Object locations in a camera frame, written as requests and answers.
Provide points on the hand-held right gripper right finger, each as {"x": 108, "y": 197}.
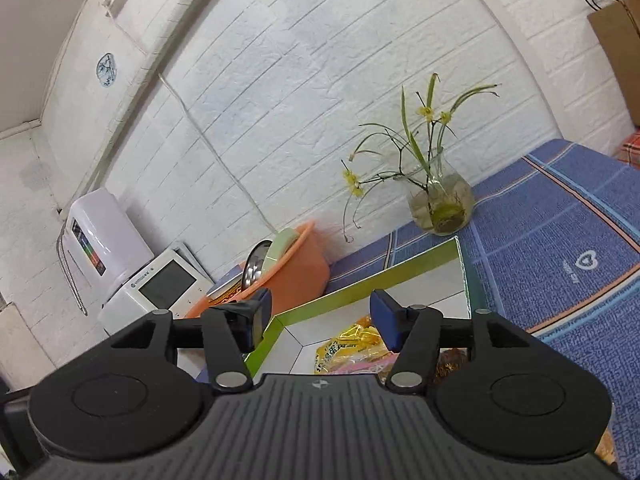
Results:
{"x": 385, "y": 320}

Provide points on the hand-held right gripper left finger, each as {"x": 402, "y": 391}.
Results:
{"x": 262, "y": 312}

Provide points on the yellow twist snack packet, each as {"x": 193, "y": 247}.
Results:
{"x": 350, "y": 340}

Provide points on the pink snack packet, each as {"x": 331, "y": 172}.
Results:
{"x": 365, "y": 367}

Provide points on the green cardboard box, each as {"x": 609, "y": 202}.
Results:
{"x": 330, "y": 300}

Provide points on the clear brown snack packet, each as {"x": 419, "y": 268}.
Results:
{"x": 452, "y": 362}

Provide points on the metal bowl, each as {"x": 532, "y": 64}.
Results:
{"x": 252, "y": 267}

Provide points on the orange plastic basin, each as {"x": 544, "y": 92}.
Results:
{"x": 305, "y": 270}

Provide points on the pale green plate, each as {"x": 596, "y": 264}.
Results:
{"x": 280, "y": 255}

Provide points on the white appliance with screen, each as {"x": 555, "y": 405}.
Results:
{"x": 160, "y": 285}

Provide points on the glass vase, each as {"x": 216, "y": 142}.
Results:
{"x": 442, "y": 205}

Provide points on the blue checked tablecloth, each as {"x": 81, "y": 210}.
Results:
{"x": 550, "y": 260}

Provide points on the white water purifier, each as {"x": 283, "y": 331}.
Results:
{"x": 105, "y": 230}

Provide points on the yellow flowering plant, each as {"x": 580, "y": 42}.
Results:
{"x": 425, "y": 125}

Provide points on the orange plaid blanket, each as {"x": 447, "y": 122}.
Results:
{"x": 631, "y": 150}

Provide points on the brown paper bag with plant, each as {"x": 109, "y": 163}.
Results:
{"x": 620, "y": 60}

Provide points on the white wall pipe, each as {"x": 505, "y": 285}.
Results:
{"x": 210, "y": 145}

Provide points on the round wall sticker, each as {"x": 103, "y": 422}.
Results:
{"x": 106, "y": 69}

